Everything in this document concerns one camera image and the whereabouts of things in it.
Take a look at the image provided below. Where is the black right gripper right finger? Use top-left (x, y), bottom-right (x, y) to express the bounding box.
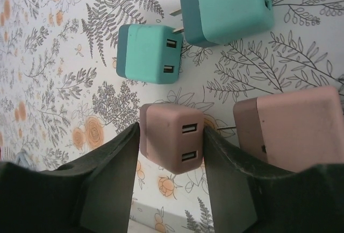
top-left (202, 126), bottom-right (344, 233)

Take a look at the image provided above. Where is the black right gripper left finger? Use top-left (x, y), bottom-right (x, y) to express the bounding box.
top-left (0, 122), bottom-right (142, 233)

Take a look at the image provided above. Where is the pink plug adapter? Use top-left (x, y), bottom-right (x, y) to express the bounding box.
top-left (217, 85), bottom-right (344, 174)
top-left (139, 103), bottom-right (206, 175)

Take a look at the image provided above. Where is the teal plug adapter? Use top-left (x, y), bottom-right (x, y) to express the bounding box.
top-left (169, 0), bottom-right (276, 48)
top-left (115, 24), bottom-right (185, 86)

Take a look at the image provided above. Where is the grey power strip cable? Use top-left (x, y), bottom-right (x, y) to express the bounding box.
top-left (12, 149), bottom-right (36, 170)

